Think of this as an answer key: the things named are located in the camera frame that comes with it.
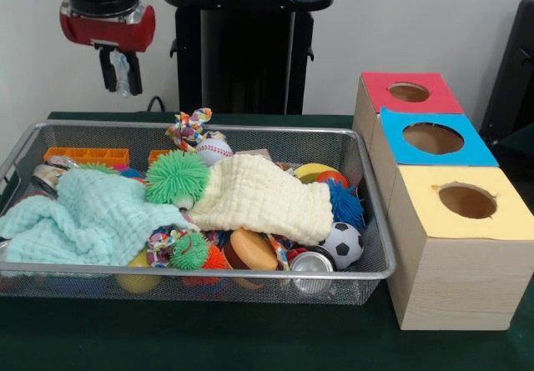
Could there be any orange plastic block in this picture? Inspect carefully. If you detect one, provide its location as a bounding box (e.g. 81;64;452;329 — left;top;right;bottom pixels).
43;146;131;166

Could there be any crushed clear plastic bottle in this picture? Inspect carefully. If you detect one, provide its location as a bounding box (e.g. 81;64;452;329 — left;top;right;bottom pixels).
110;49;131;98

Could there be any wooden box with three holes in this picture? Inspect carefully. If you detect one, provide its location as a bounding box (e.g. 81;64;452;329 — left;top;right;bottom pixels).
352;70;534;331

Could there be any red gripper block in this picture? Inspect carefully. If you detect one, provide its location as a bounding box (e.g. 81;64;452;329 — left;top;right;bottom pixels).
59;0;157;97

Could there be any mint green waffle cloth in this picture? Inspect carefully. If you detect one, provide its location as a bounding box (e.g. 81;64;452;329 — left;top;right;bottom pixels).
0;166;197;267

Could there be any large green spiky eyed toy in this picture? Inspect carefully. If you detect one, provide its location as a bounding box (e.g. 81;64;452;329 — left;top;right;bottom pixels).
144;149;212;210

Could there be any cream waffle cloth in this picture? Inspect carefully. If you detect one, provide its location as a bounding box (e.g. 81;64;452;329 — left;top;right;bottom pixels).
183;153;335;247

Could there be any small green spiky toy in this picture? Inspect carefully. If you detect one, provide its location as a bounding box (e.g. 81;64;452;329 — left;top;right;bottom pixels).
169;232;211;271

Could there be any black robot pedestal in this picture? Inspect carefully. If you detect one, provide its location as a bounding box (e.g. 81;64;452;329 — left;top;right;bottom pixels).
160;0;335;116

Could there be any black white soccer ball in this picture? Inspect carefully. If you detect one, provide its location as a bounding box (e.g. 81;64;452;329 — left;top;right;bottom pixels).
320;222;365;271

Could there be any black stand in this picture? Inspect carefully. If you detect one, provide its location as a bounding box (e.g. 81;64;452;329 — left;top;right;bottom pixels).
479;0;534;138

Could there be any dark green tablecloth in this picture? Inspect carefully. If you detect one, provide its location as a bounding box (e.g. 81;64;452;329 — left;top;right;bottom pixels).
0;111;534;371

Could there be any white baseball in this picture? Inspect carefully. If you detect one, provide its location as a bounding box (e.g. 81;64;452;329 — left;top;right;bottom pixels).
194;138;234;167

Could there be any black cable behind table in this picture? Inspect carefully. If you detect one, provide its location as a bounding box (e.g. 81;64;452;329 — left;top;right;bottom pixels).
146;94;168;113

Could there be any blue spiky ball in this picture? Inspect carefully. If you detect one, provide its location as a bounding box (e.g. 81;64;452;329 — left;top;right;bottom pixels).
327;178;366;231

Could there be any shallow metal mesh bin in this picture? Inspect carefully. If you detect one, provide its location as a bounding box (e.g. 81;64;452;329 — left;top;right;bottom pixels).
0;119;397;307

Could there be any silver drink can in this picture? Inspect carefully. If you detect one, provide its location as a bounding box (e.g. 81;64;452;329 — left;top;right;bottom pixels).
289;250;337;274

